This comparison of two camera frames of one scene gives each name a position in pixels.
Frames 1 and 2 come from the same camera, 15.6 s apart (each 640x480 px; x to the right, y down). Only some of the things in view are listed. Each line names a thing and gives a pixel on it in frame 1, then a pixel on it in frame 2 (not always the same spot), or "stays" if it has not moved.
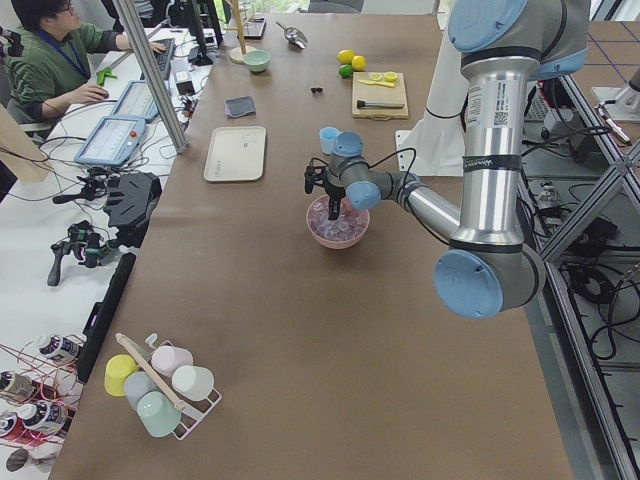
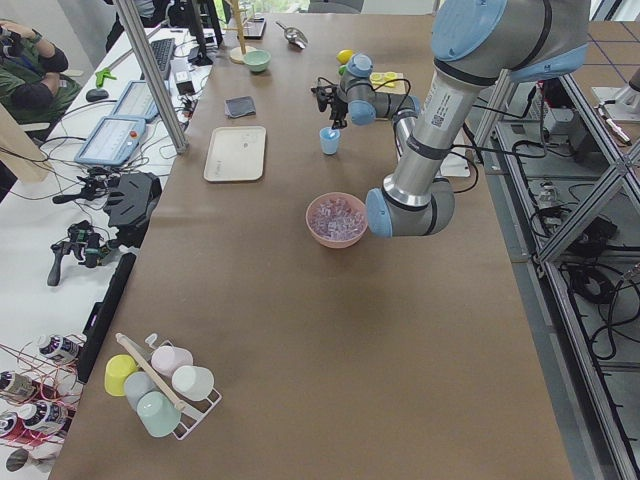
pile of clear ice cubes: (350, 223) stays
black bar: (102, 314) stays
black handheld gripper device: (89, 247) stays
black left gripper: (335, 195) → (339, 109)
